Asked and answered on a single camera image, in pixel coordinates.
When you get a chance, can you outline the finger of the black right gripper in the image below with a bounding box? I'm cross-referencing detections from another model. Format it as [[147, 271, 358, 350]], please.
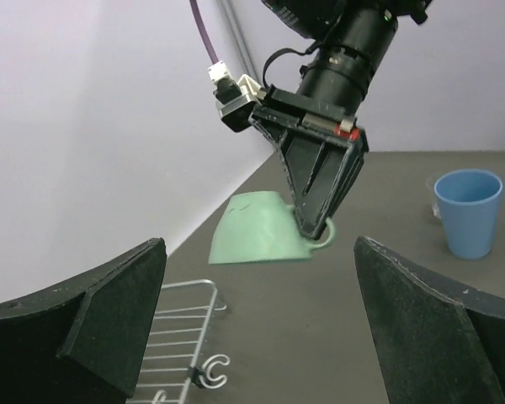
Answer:
[[252, 123, 345, 219], [294, 134, 369, 240]]

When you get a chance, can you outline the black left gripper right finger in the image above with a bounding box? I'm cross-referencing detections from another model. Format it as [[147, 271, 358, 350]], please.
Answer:
[[353, 237, 505, 403]]

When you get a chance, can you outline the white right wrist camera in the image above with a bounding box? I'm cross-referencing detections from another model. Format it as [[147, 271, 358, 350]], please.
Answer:
[[208, 61, 262, 133]]

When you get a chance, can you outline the clear wine glass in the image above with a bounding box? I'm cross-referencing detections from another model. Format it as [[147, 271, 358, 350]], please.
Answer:
[[425, 172, 444, 221]]

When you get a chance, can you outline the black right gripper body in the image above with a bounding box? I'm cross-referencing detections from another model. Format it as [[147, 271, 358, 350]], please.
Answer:
[[249, 86, 367, 141]]

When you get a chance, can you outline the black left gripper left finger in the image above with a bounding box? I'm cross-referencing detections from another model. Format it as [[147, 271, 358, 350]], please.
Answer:
[[0, 238, 167, 403]]

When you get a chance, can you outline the blue plastic cup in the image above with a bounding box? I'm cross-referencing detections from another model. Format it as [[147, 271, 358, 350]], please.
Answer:
[[434, 168, 503, 260]]

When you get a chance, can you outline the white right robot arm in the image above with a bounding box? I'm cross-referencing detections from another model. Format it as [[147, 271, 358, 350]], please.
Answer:
[[249, 1, 430, 240]]

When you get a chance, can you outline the small metal c-shaped hook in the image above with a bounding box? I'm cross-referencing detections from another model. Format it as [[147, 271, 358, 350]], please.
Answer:
[[193, 353, 231, 390]]

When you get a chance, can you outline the green teal mug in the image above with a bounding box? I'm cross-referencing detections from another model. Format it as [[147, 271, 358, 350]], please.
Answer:
[[208, 191, 337, 265]]

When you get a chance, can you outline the metal wire dish rack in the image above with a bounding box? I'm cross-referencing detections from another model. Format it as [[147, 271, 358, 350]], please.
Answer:
[[127, 279, 228, 403]]

